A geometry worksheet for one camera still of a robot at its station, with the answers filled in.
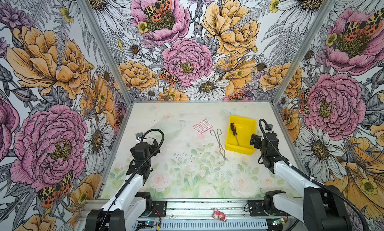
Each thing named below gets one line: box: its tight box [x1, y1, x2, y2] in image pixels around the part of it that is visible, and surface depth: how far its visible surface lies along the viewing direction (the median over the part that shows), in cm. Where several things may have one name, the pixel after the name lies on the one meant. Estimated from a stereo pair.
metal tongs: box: [210, 128, 229, 161], surface depth 102 cm
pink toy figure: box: [213, 208, 227, 222], surface depth 72 cm
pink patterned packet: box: [192, 119, 214, 135], surface depth 110 cm
